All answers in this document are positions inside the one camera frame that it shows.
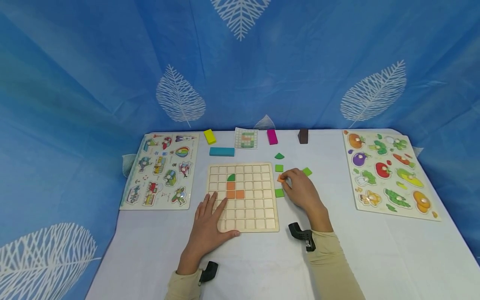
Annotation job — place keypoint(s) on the person's left hand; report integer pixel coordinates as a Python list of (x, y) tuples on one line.
[(204, 237)]

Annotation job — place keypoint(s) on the person's right hand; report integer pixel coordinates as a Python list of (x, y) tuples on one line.
[(305, 196)]

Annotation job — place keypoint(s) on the person's left index finger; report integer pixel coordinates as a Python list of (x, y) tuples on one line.
[(221, 209)]

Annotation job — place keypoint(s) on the person's left ring finger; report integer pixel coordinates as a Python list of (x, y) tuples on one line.
[(204, 207)]

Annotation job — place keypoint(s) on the person's right thumb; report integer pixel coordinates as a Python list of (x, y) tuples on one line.
[(287, 189)]

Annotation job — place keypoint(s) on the person's right fingers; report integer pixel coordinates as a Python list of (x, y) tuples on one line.
[(293, 174)]

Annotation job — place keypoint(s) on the person's left little finger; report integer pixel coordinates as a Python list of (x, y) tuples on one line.
[(197, 216)]

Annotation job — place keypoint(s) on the person's left thumb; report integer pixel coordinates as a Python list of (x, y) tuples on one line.
[(229, 236)]

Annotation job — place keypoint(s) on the person's left middle finger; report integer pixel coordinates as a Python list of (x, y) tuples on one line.
[(213, 204)]

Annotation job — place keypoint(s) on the orange square tile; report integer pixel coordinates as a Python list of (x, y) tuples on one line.
[(230, 186), (281, 178), (230, 194), (239, 194)]

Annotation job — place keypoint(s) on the wooden grid board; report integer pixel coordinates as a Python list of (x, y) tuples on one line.
[(251, 208)]

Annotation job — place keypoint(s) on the person's left forearm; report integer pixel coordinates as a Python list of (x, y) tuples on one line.
[(185, 287)]

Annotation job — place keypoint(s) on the person's right forearm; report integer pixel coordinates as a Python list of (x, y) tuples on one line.
[(332, 266)]

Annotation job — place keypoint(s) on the green square tile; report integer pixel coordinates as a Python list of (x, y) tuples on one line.
[(308, 171), (279, 193), (279, 168)]

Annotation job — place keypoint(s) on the green quarter circle tile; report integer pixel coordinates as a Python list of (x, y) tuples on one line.
[(279, 156), (231, 178)]

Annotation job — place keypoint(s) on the brown wooden block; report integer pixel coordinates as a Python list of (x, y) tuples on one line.
[(303, 136)]

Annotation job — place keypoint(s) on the black wrist band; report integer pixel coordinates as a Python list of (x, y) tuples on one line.
[(302, 235), (209, 271)]

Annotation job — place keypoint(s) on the magenta wooden block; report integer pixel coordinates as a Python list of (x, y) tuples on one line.
[(272, 136)]

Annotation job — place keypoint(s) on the teal wooden block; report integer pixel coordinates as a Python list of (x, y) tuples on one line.
[(222, 151)]

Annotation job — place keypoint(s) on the vehicle peg puzzle board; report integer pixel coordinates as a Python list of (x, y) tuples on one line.
[(161, 171)]

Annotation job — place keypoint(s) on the grid pattern card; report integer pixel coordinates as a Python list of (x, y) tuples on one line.
[(246, 138)]

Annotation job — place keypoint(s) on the yellow wooden block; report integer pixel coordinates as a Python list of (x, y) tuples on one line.
[(210, 136)]

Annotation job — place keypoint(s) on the vegetable peg puzzle board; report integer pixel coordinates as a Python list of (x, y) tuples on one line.
[(390, 175)]

